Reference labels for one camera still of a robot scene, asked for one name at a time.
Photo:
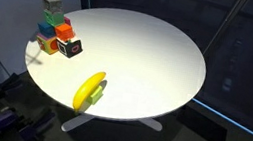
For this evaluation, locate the gray block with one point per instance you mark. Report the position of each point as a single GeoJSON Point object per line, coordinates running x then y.
{"type": "Point", "coordinates": [51, 3]}

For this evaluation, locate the small light green block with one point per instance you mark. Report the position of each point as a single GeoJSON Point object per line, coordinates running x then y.
{"type": "Point", "coordinates": [95, 95]}

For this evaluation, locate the orange block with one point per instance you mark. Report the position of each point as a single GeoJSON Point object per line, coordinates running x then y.
{"type": "Point", "coordinates": [64, 31]}

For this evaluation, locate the magenta block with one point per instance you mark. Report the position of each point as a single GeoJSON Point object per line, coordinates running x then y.
{"type": "Point", "coordinates": [67, 21]}

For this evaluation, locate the blue block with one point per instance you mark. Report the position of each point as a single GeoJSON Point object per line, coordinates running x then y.
{"type": "Point", "coordinates": [45, 29]}

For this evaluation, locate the yellow banana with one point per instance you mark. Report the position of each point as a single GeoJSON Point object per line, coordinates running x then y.
{"type": "Point", "coordinates": [85, 89]}

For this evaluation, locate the black white picture cube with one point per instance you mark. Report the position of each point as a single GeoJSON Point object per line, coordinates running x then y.
{"type": "Point", "coordinates": [70, 48]}

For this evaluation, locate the white table base legs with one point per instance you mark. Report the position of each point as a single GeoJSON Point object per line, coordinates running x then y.
{"type": "Point", "coordinates": [75, 122]}

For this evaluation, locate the multicoloured yellow picture cube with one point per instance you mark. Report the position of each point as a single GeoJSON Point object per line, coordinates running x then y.
{"type": "Point", "coordinates": [48, 45]}

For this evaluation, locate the black clamp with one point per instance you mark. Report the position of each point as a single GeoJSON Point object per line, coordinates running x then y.
{"type": "Point", "coordinates": [37, 123]}
{"type": "Point", "coordinates": [8, 81]}

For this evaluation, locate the blue lit floor strip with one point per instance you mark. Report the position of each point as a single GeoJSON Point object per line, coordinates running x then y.
{"type": "Point", "coordinates": [233, 122]}

